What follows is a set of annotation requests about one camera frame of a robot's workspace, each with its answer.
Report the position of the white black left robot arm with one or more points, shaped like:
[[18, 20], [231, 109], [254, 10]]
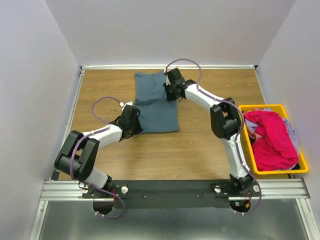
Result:
[[78, 153]]

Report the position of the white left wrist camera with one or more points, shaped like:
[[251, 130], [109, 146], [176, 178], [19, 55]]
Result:
[[122, 104]]

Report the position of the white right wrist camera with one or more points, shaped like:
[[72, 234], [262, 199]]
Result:
[[167, 81]]

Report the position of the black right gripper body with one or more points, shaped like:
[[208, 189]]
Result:
[[170, 94]]

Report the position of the aluminium left table rail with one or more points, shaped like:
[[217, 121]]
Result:
[[73, 106]]

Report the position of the aluminium table rail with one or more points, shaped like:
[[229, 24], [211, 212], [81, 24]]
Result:
[[163, 66], [73, 106]]

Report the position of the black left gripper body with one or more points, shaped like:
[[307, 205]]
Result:
[[135, 127]]

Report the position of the magenta t-shirt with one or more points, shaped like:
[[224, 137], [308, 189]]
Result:
[[273, 166]]

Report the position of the lavender t-shirt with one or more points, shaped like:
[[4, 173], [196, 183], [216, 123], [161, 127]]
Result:
[[276, 140]]

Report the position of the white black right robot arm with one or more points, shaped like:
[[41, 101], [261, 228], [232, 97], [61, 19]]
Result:
[[226, 123]]

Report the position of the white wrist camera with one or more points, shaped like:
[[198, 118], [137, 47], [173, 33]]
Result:
[[122, 104], [167, 81]]

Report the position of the teal blue t-shirt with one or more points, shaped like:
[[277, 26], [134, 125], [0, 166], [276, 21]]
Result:
[[157, 115]]

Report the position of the black garment in bin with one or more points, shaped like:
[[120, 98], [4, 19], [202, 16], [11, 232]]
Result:
[[295, 167]]

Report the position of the aluminium front frame rail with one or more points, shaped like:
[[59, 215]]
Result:
[[294, 188]]

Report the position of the aluminium back table rail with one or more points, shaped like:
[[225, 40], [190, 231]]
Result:
[[163, 66]]

